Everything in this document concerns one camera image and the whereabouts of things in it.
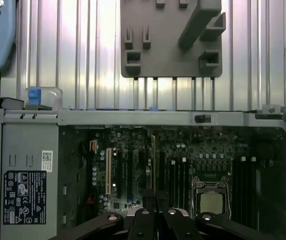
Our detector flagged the silver power supply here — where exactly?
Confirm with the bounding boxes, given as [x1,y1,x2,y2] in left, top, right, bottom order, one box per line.
[0,109,60,240]

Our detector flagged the white QR sticker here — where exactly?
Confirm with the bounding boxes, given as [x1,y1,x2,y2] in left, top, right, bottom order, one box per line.
[42,150,54,171]

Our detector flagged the black case lock slider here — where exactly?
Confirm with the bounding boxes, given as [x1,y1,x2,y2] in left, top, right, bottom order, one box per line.
[194,114,212,124]

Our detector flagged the CPU socket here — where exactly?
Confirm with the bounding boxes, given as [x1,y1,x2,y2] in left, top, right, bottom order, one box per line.
[191,175,231,220]

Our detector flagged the silver CPU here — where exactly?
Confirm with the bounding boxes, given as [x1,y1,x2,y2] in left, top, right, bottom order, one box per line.
[199,191,228,214]

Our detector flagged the blue case latch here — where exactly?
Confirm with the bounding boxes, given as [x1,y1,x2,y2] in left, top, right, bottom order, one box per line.
[25,86,64,111]

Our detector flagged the metal socket cover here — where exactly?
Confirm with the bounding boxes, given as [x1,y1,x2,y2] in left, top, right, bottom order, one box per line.
[192,180,231,218]

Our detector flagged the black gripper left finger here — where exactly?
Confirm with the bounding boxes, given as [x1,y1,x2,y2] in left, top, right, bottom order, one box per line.
[55,189,157,240]

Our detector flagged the black rating label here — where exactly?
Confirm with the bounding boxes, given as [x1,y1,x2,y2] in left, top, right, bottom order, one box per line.
[3,170,47,225]

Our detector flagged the green motherboard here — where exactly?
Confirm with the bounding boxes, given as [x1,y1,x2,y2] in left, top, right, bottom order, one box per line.
[82,127,283,240]

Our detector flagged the grey parts rack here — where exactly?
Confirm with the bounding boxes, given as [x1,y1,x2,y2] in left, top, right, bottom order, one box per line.
[120,0,226,79]

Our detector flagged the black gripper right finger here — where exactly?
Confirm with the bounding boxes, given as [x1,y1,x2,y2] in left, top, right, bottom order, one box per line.
[157,191,281,240]

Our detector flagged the black expansion slot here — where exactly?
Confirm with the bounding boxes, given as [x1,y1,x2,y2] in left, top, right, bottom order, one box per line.
[127,149,139,201]
[116,147,124,200]
[159,149,166,191]

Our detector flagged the black RAM slot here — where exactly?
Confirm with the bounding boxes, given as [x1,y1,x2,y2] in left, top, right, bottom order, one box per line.
[180,156,191,213]
[169,159,180,211]
[239,156,248,221]
[249,156,258,226]

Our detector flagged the white expansion slot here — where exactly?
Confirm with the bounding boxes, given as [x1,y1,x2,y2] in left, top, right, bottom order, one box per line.
[105,147,112,196]

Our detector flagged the black grey PC case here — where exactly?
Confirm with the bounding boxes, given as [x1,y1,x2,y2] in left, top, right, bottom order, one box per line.
[0,96,286,240]

